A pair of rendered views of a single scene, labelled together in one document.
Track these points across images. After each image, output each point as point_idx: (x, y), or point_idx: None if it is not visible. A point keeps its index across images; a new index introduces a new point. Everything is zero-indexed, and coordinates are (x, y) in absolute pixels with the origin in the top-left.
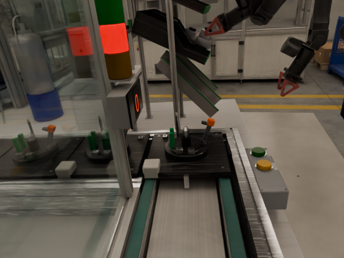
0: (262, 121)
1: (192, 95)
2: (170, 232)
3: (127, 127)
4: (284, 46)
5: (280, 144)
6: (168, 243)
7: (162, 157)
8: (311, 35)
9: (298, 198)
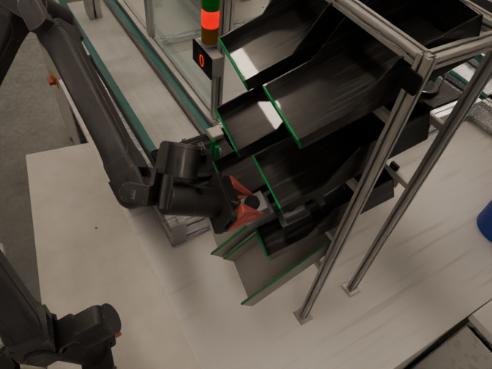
0: (156, 355)
1: None
2: (175, 120)
3: None
4: (109, 308)
5: (118, 283)
6: (173, 115)
7: None
8: (48, 312)
9: (97, 198)
